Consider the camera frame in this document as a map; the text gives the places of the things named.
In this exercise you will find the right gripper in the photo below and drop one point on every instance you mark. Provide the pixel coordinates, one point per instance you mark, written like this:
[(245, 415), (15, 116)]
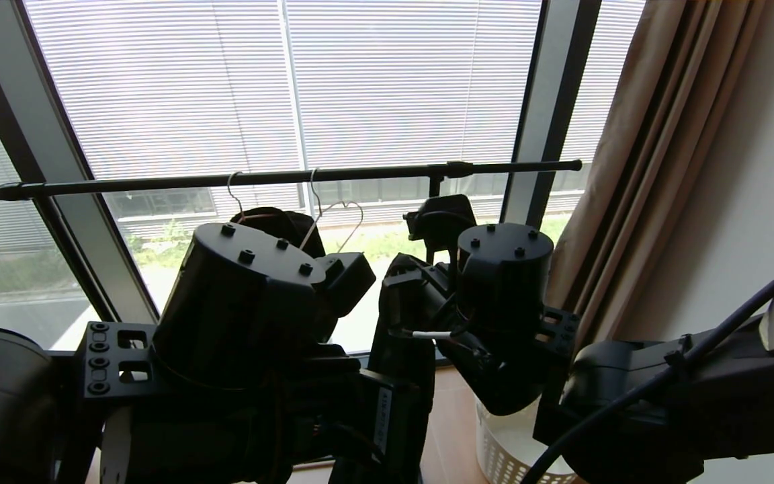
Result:
[(414, 296)]

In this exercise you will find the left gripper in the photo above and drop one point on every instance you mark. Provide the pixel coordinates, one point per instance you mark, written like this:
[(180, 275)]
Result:
[(394, 430)]

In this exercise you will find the pink clothes hanger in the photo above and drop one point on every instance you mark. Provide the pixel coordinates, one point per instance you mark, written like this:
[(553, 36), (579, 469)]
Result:
[(315, 202), (232, 195)]

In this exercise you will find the black shorts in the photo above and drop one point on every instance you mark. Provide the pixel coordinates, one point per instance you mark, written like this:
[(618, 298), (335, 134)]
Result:
[(293, 225)]

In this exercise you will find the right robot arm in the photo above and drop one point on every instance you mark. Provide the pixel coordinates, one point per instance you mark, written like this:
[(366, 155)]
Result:
[(508, 302)]

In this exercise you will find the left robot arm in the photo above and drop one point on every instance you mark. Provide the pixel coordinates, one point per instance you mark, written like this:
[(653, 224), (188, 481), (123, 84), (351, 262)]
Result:
[(226, 323)]

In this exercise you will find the white laundry basket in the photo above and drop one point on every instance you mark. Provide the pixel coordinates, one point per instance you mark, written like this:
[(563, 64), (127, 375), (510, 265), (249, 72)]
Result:
[(508, 447)]

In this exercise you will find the black clothes rack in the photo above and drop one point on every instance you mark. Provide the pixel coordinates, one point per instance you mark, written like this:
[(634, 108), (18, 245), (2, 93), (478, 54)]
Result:
[(158, 180)]

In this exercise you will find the brown curtain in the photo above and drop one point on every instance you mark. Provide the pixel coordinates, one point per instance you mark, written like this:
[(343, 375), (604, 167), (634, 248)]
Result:
[(642, 134)]

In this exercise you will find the window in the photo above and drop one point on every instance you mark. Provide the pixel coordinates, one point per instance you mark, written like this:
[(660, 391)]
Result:
[(44, 134)]

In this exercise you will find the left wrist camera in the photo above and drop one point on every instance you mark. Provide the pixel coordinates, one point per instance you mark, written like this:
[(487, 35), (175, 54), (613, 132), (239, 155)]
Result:
[(350, 279)]

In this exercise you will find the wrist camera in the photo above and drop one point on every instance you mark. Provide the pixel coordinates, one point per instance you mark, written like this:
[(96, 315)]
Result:
[(350, 279), (437, 225)]

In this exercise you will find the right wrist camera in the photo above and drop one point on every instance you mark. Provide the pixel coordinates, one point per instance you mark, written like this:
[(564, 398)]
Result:
[(437, 225)]

